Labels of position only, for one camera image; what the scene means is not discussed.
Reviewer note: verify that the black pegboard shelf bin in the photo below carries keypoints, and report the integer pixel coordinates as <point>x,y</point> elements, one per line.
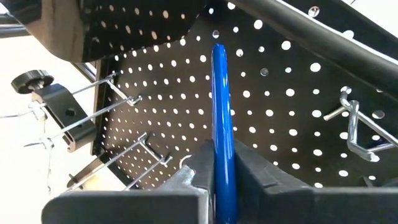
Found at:
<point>62,28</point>

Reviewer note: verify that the long double-prong metal hook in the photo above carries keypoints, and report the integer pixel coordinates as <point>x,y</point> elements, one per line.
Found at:
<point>121,91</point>
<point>153,150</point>

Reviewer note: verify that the black perforated pegboard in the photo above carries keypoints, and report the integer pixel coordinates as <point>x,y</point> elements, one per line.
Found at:
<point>280,102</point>

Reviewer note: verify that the short double-prong metal hook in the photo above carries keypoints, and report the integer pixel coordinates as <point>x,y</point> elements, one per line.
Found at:
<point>353,124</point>

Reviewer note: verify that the chrome combination wrench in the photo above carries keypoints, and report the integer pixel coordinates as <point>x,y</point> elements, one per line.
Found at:
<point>38,109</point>
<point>48,142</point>

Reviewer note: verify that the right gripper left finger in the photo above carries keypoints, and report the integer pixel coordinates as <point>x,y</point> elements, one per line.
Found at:
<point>124,207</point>

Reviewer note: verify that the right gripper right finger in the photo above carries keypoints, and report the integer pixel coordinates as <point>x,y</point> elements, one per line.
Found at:
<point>311,205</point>

